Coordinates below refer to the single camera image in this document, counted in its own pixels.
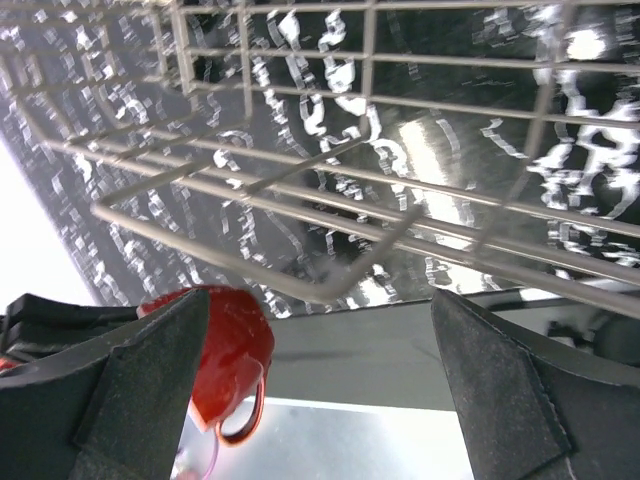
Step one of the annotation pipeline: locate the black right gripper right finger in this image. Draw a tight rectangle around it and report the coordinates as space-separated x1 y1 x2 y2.
431 291 639 479

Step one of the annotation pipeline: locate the grey wire dish rack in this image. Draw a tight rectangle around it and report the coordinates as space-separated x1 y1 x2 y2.
1 1 639 317

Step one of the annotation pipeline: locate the red mug white inside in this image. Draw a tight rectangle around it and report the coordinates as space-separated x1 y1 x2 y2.
135 285 276 447

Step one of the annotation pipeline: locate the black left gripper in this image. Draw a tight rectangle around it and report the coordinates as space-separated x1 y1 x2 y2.
1 294 145 373

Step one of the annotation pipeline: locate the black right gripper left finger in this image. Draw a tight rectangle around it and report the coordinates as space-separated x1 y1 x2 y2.
1 290 208 479

